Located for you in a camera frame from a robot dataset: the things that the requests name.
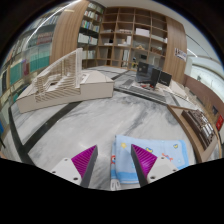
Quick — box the light blue cartoon towel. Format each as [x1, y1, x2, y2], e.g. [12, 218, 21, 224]
[109, 134, 190, 191]

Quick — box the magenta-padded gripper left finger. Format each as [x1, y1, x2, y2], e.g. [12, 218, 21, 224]
[50, 144, 99, 188]

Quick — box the white wall sign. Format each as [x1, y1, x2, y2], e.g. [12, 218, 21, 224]
[174, 47, 188, 63]

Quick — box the small white building model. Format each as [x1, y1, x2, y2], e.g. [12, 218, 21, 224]
[169, 79, 198, 102]

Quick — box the cream white architectural model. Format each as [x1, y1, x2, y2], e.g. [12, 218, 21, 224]
[15, 47, 115, 114]

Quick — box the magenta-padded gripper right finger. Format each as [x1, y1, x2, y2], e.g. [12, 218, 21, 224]
[130, 143, 179, 187]

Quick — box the glass-front bookcase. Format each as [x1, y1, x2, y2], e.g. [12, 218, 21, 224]
[0, 13, 63, 111]

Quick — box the brown model on wooden board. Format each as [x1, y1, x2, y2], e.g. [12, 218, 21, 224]
[167, 104, 223, 164]

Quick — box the red box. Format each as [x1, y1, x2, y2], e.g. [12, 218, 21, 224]
[215, 114, 224, 132]

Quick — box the black box architectural model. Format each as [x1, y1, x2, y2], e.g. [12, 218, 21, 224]
[114, 61, 174, 105]

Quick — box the wooden shelf unit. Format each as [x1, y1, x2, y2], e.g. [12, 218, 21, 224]
[77, 1, 169, 73]

